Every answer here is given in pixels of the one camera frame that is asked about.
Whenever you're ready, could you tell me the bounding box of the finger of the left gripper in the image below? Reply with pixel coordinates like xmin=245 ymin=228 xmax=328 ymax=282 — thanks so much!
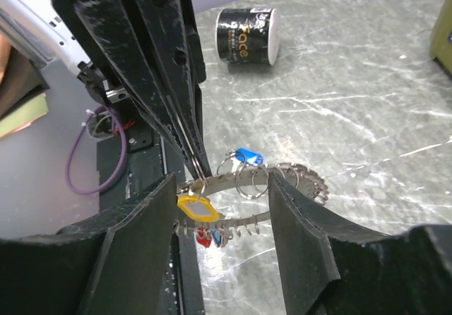
xmin=73 ymin=0 xmax=184 ymax=159
xmin=135 ymin=0 xmax=211 ymax=176

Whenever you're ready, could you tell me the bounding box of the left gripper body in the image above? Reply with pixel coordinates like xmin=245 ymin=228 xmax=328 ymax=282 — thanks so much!
xmin=52 ymin=0 xmax=206 ymax=96

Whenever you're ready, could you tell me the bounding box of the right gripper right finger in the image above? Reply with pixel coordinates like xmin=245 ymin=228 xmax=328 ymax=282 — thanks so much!
xmin=268 ymin=174 xmax=451 ymax=314

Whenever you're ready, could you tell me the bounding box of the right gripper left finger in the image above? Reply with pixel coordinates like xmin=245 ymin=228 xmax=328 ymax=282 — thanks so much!
xmin=1 ymin=174 xmax=177 ymax=314

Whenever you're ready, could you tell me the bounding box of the red key tag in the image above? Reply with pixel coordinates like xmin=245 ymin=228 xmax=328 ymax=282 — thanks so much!
xmin=196 ymin=227 xmax=212 ymax=248

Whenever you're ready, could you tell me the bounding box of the yellow key tag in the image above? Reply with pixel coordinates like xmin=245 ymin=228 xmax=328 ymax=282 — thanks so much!
xmin=177 ymin=195 xmax=220 ymax=222

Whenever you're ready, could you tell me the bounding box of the blue key tag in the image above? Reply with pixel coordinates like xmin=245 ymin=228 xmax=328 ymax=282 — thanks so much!
xmin=210 ymin=229 xmax=223 ymax=247
xmin=235 ymin=148 xmax=263 ymax=166

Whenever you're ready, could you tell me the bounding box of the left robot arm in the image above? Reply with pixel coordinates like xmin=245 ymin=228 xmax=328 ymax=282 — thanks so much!
xmin=1 ymin=0 xmax=211 ymax=178

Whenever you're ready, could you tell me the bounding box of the blue key tag on table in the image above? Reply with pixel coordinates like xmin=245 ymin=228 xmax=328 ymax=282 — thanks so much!
xmin=235 ymin=148 xmax=263 ymax=166

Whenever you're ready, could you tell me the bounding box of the olive green plastic basket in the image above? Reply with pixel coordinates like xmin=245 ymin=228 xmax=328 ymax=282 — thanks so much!
xmin=429 ymin=0 xmax=452 ymax=77

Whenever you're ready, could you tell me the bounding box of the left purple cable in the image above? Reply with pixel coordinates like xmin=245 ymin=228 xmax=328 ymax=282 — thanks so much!
xmin=66 ymin=105 xmax=129 ymax=196

